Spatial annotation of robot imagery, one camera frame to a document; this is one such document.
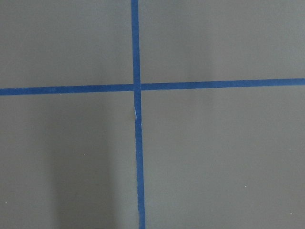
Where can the blue tape line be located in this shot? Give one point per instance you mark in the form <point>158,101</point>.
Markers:
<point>214,84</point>
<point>135,47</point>

